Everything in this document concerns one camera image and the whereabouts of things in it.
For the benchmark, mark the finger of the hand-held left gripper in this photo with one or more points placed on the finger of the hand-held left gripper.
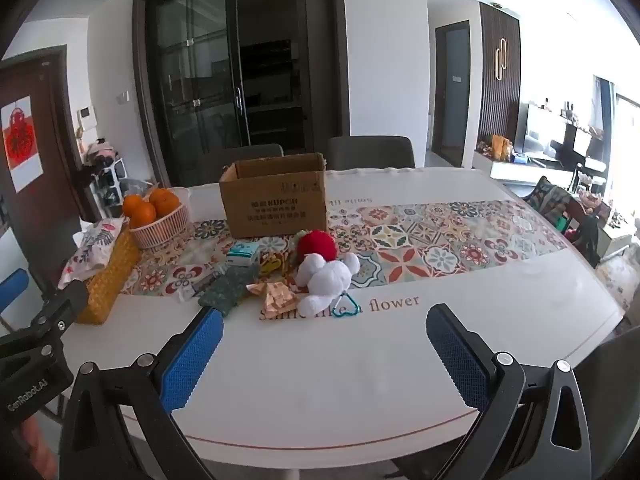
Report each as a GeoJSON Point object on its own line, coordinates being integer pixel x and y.
{"type": "Point", "coordinates": [12, 287]}
{"type": "Point", "coordinates": [62, 307]}

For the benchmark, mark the white plush toy red hat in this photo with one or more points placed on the white plush toy red hat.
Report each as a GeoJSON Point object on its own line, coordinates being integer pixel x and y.
{"type": "Point", "coordinates": [325, 275]}

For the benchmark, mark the green patterned cloth pouch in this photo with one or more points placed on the green patterned cloth pouch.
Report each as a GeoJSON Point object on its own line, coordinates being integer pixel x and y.
{"type": "Point", "coordinates": [225, 287]}

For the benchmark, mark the patterned tile table runner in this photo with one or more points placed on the patterned tile table runner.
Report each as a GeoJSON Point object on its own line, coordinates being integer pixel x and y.
{"type": "Point", "coordinates": [425, 245]}

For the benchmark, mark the small white packet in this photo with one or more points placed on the small white packet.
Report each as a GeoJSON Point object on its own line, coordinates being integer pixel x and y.
{"type": "Point", "coordinates": [186, 294]}

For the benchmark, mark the black object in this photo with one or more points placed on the black object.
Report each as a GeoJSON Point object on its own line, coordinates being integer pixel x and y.
{"type": "Point", "coordinates": [587, 235]}

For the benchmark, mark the chair with patterned cushion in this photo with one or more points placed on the chair with patterned cushion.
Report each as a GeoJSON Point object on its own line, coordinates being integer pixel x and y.
{"type": "Point", "coordinates": [550, 200]}

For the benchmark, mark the pink soft item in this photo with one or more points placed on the pink soft item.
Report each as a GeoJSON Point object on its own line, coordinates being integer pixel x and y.
{"type": "Point", "coordinates": [100, 151]}

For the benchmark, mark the person's left hand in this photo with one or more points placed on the person's left hand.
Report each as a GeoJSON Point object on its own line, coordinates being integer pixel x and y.
{"type": "Point", "coordinates": [32, 445]}

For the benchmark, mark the white shoe rack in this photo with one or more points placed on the white shoe rack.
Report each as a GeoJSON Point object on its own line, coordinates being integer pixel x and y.
{"type": "Point", "coordinates": [110, 185]}

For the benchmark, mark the yellow woven tissue box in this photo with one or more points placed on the yellow woven tissue box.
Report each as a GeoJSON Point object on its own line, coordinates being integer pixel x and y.
{"type": "Point", "coordinates": [107, 285]}

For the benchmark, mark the brown snack packet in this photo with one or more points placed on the brown snack packet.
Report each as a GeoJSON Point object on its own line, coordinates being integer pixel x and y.
{"type": "Point", "coordinates": [261, 288]}

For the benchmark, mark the yellow plastic clip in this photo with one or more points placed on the yellow plastic clip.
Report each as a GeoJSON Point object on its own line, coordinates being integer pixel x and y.
{"type": "Point", "coordinates": [272, 262]}

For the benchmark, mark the dark slatted wall panel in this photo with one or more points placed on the dark slatted wall panel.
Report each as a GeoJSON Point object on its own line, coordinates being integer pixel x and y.
{"type": "Point", "coordinates": [487, 110]}

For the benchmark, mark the dark glass sliding door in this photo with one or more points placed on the dark glass sliding door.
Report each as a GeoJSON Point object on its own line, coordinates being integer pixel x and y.
{"type": "Point", "coordinates": [200, 85]}

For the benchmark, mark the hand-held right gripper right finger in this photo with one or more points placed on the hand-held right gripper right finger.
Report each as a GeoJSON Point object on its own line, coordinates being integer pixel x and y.
{"type": "Point", "coordinates": [457, 360]}

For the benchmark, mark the dark frosted interior door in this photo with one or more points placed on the dark frosted interior door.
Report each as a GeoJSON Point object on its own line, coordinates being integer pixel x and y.
{"type": "Point", "coordinates": [452, 90]}

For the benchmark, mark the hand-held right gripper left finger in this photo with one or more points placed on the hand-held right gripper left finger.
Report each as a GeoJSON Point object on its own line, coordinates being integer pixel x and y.
{"type": "Point", "coordinates": [192, 355]}

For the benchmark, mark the white wall switch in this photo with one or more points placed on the white wall switch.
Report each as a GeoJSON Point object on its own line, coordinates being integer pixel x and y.
{"type": "Point", "coordinates": [123, 96]}

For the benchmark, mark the grey flat packet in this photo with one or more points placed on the grey flat packet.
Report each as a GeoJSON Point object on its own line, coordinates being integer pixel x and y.
{"type": "Point", "coordinates": [207, 282]}

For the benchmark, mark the orange bags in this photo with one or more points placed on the orange bags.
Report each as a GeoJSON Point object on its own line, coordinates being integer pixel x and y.
{"type": "Point", "coordinates": [500, 147]}

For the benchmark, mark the gold wall ornament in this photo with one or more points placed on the gold wall ornament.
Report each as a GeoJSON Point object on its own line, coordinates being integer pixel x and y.
{"type": "Point", "coordinates": [501, 60]}

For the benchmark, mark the white media cabinet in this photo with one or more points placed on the white media cabinet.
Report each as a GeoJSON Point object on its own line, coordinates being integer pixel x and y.
{"type": "Point", "coordinates": [530, 172]}

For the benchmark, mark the teal carabiner clip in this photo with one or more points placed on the teal carabiner clip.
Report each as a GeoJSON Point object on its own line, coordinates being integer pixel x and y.
{"type": "Point", "coordinates": [357, 304]}

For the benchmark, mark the small blue white box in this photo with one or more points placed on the small blue white box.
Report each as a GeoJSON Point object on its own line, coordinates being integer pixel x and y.
{"type": "Point", "coordinates": [242, 255]}

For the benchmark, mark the blue curtain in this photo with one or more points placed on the blue curtain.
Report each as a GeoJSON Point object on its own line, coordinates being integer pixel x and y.
{"type": "Point", "coordinates": [605, 105]}

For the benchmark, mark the gold snack packet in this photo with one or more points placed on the gold snack packet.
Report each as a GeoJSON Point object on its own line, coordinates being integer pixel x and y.
{"type": "Point", "coordinates": [282, 301]}

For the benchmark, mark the floral tissue pack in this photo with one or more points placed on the floral tissue pack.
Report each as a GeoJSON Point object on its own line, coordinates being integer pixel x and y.
{"type": "Point", "coordinates": [90, 252]}

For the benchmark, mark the white slatted plastic basket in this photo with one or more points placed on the white slatted plastic basket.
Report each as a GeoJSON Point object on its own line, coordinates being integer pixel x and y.
{"type": "Point", "coordinates": [160, 232]}

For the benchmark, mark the brown entrance door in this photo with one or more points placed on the brown entrance door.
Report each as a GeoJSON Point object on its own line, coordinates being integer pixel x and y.
{"type": "Point", "coordinates": [55, 110]}

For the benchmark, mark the grey dining chair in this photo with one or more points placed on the grey dining chair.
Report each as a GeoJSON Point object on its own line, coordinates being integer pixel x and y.
{"type": "Point", "coordinates": [250, 155]}
{"type": "Point", "coordinates": [372, 152]}

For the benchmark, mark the orange fruit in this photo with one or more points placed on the orange fruit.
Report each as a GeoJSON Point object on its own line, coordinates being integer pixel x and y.
{"type": "Point", "coordinates": [165, 199]}
{"type": "Point", "coordinates": [134, 205]}
{"type": "Point", "coordinates": [142, 220]}

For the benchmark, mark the television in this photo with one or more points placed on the television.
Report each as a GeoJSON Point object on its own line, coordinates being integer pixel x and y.
{"type": "Point", "coordinates": [542, 127]}

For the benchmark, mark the red paper door decoration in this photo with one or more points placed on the red paper door decoration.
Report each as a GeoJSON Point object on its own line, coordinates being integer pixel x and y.
{"type": "Point", "coordinates": [20, 140]}

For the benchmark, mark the brown cardboard box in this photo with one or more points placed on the brown cardboard box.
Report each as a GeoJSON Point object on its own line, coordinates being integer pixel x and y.
{"type": "Point", "coordinates": [275, 210]}

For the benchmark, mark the white intercom panel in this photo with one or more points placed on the white intercom panel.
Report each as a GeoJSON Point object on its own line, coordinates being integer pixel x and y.
{"type": "Point", "coordinates": [86, 116]}

